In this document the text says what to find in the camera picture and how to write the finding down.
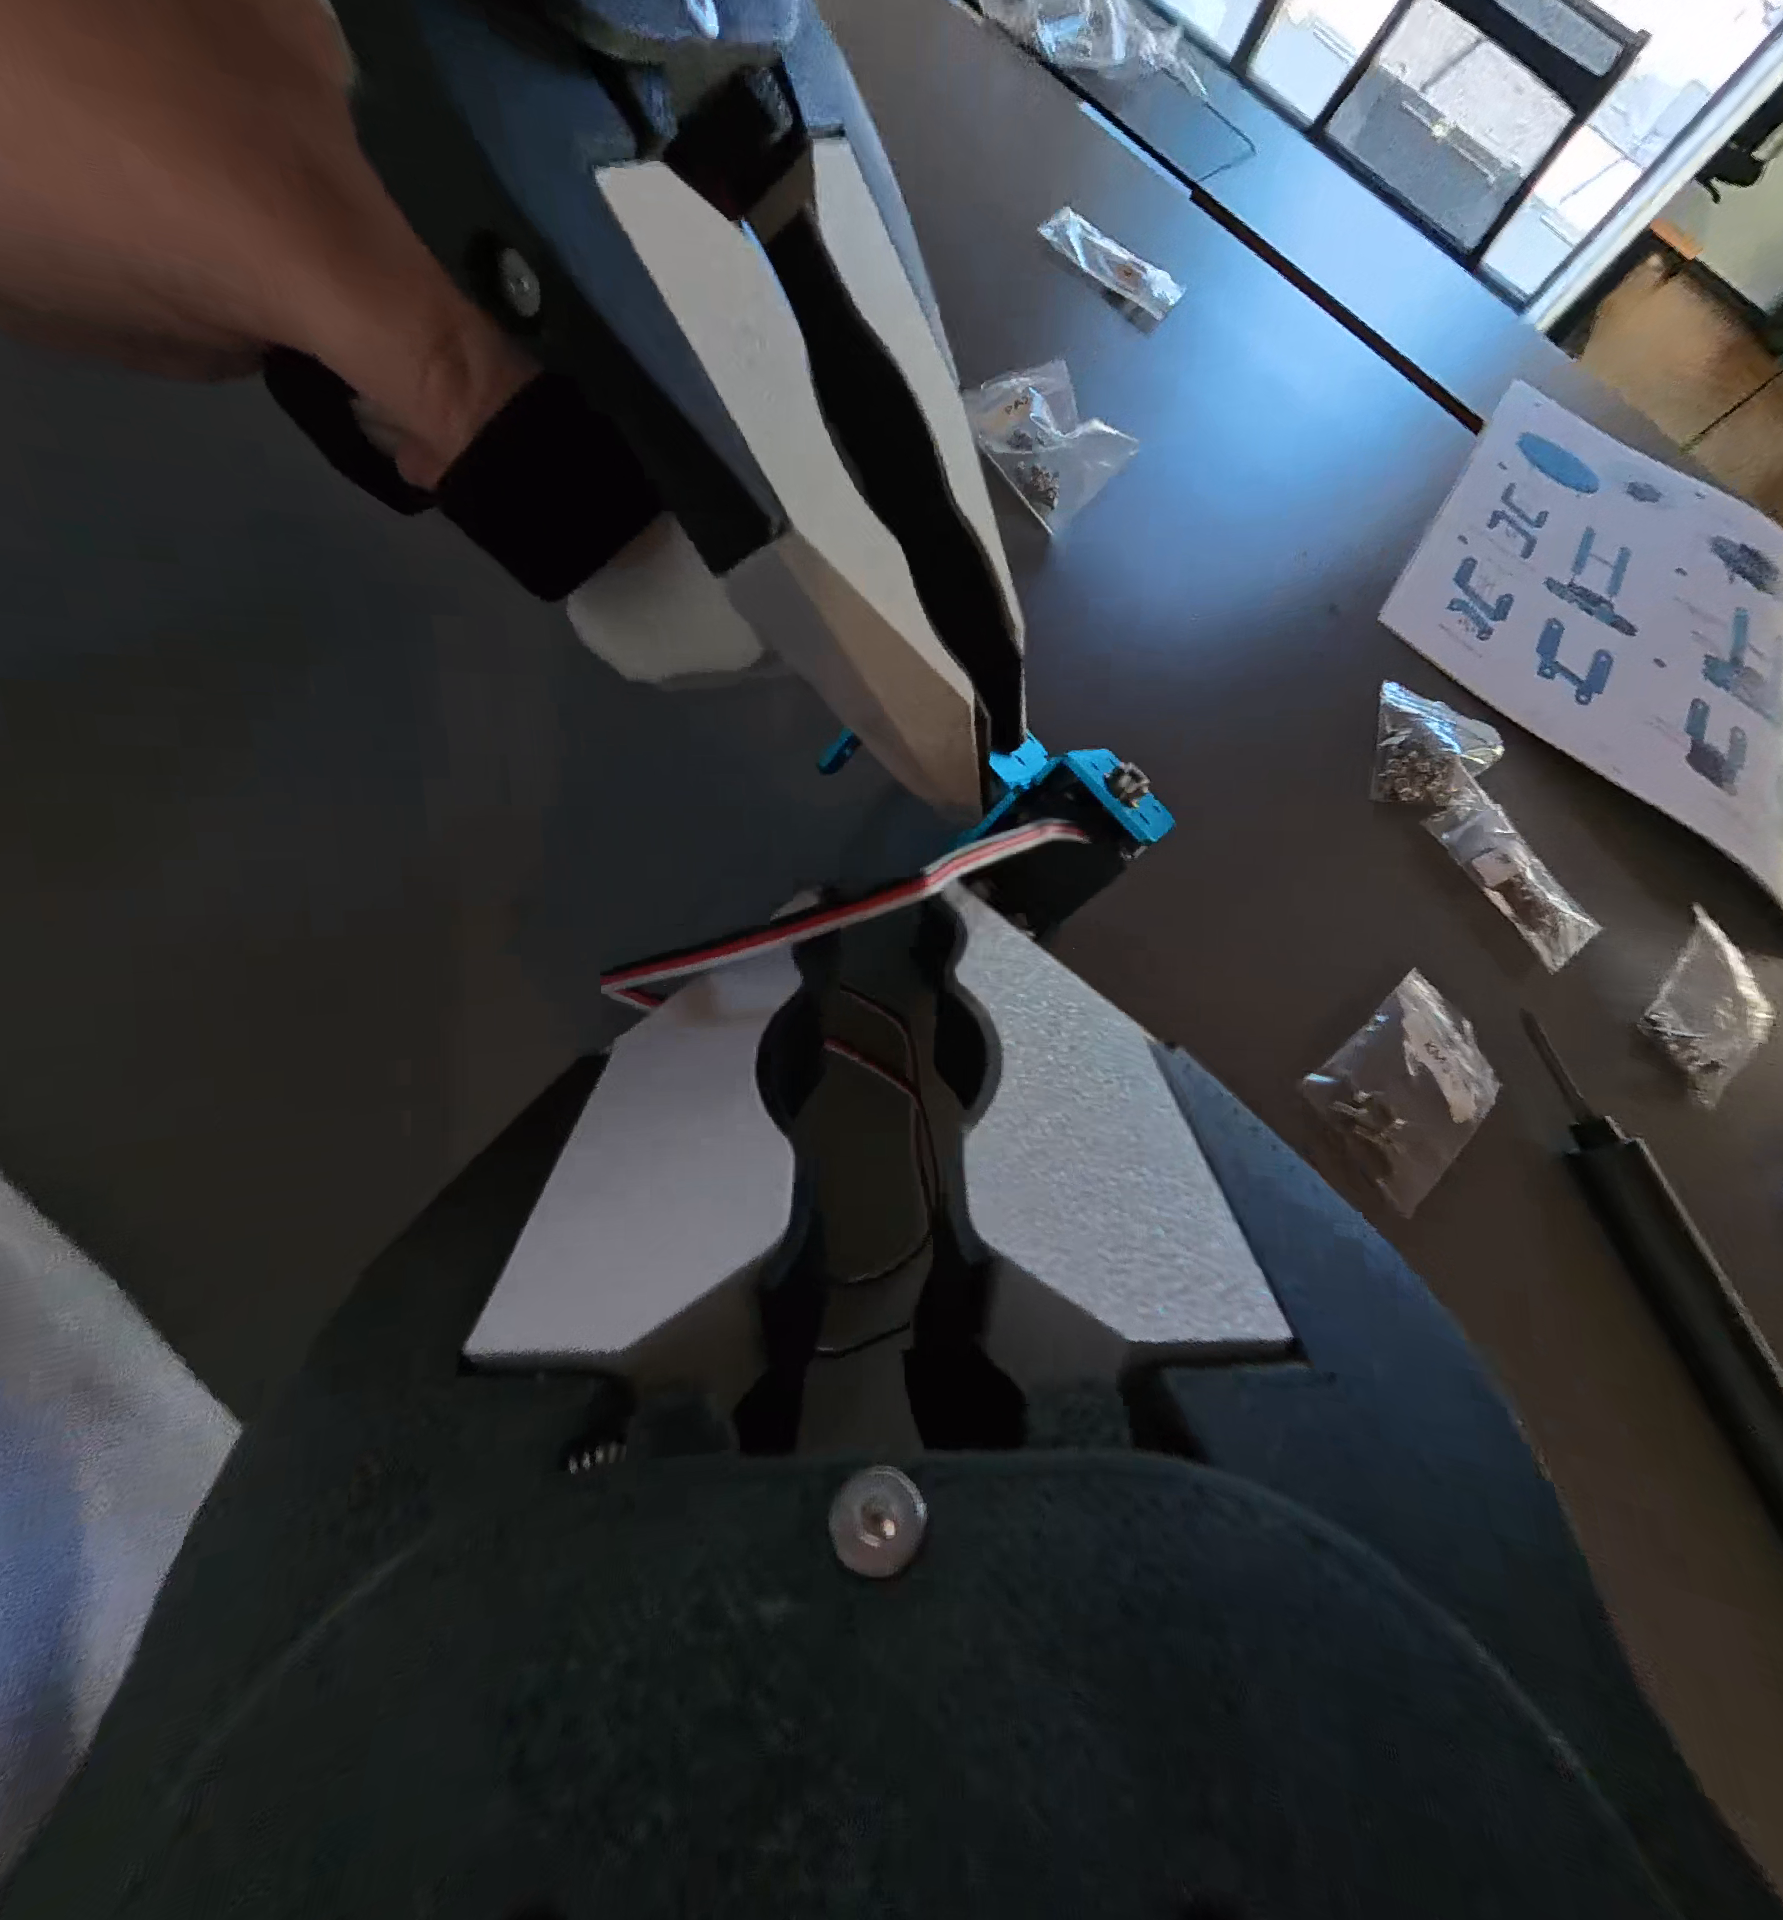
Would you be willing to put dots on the dark grey desk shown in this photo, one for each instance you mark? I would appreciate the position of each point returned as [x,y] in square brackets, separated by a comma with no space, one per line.
[1281,676]

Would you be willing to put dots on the clear bag of silver screws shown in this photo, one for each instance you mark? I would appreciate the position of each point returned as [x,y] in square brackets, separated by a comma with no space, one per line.
[1431,742]

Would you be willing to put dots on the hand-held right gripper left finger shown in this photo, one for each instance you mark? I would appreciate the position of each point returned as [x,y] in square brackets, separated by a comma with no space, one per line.
[651,1199]

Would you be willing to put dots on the assembly instruction booklet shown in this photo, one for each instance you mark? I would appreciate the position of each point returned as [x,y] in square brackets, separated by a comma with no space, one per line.
[1625,600]

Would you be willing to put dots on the clear plastic parts bag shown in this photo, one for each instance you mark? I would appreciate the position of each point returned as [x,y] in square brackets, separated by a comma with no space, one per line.
[1114,262]
[1709,1005]
[1048,442]
[1514,877]

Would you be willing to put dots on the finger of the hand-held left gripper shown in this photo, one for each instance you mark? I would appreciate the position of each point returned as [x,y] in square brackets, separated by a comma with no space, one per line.
[914,346]
[748,404]

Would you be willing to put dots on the large office window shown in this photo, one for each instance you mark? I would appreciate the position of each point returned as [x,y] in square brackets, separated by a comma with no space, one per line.
[1447,119]

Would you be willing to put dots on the black office chair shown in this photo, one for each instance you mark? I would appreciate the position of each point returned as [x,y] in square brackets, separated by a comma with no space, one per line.
[1754,151]

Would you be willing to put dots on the labelled clear bag of screws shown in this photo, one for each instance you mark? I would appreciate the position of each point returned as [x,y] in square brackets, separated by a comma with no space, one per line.
[1401,1086]

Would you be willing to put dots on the person's white shirt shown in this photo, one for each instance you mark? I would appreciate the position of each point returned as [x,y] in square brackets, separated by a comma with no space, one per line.
[36,1500]

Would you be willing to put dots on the crumpled clear plastic wrap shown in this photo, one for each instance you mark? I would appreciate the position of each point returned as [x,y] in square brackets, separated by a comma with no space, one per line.
[1088,28]

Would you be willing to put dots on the person's left hand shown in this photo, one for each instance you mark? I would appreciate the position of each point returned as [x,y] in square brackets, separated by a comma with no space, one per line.
[157,164]

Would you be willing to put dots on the black screwdriver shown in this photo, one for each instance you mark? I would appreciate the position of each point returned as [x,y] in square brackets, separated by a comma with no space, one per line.
[1702,1305]

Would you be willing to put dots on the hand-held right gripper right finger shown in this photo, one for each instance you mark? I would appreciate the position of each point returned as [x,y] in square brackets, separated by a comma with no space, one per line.
[1117,1199]

